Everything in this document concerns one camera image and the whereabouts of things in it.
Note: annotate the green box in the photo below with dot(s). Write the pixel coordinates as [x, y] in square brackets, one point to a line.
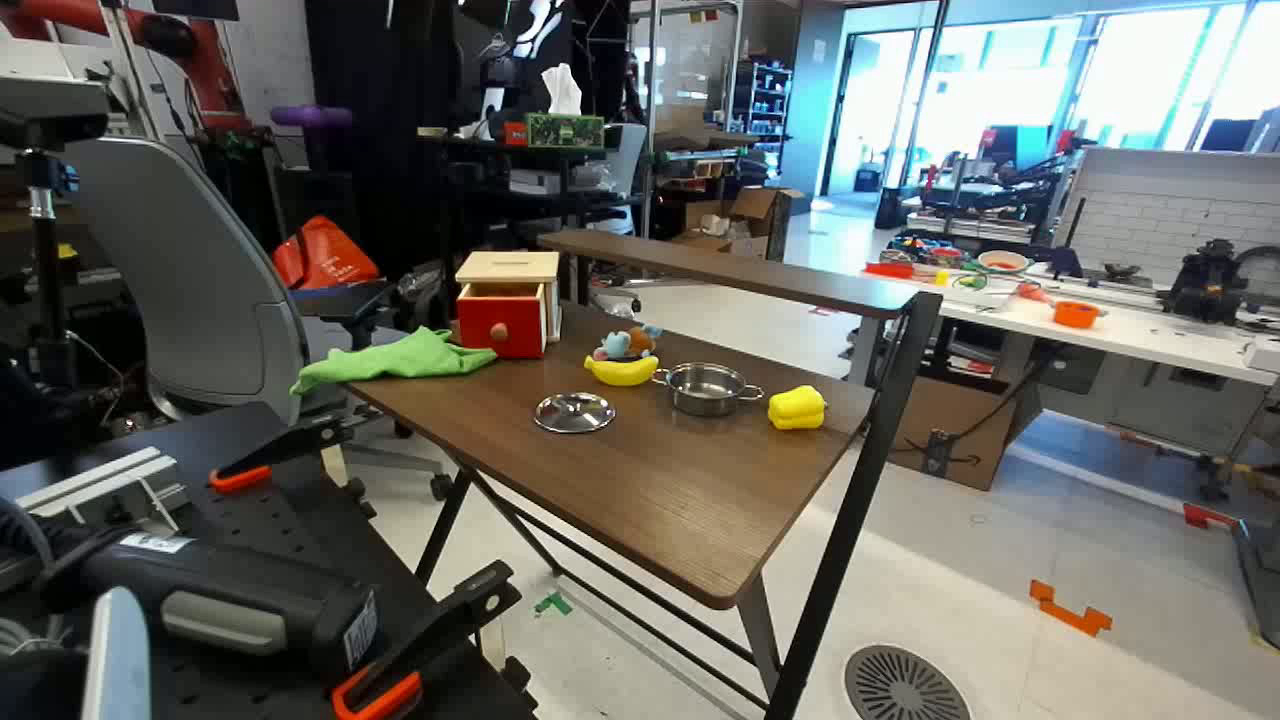
[566, 131]

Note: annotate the white work table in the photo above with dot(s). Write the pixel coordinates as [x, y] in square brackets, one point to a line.
[1145, 333]

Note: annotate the yellow toy block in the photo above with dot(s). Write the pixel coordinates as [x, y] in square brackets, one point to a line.
[796, 411]

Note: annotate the wooden box with slot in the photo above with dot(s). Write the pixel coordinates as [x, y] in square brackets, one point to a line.
[508, 271]

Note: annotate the green cloth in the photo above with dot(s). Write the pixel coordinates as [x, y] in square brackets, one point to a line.
[403, 357]

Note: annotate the round floor drain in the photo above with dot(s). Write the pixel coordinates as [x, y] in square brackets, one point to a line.
[907, 687]

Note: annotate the black breadboard base table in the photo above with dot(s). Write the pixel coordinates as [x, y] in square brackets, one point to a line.
[267, 533]

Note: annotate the grey office chair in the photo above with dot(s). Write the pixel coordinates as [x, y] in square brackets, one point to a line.
[184, 280]

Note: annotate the black camera stand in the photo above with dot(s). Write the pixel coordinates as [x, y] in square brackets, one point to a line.
[50, 203]

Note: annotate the orange bag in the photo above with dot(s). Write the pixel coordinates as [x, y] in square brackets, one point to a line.
[326, 257]

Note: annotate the red wooden drawer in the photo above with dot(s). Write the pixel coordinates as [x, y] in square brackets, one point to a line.
[502, 322]

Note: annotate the orange bowl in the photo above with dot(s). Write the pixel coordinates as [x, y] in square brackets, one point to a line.
[1079, 314]

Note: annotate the yellow toy banana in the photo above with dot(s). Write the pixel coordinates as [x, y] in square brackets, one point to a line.
[622, 374]

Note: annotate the white flat strip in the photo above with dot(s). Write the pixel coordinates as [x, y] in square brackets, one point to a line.
[101, 483]

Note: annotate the black machine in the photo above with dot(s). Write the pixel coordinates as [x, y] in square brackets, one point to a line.
[1206, 280]

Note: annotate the blue toy figure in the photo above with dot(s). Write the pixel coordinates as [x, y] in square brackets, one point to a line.
[617, 345]

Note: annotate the black storage shelf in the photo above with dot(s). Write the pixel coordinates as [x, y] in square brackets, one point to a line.
[532, 180]

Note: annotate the small metal pot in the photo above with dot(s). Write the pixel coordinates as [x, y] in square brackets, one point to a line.
[706, 388]

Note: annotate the wooden desk with black frame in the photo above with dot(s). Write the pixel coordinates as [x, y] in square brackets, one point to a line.
[665, 466]

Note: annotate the cardboard box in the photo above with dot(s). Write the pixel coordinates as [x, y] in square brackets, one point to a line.
[963, 432]
[743, 222]

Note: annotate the white cylinder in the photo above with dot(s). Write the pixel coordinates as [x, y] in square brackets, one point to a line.
[118, 663]

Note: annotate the white perforated partition panel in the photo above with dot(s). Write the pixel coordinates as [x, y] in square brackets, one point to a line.
[1173, 204]

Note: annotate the black and grey device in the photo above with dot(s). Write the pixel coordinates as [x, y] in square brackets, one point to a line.
[254, 604]

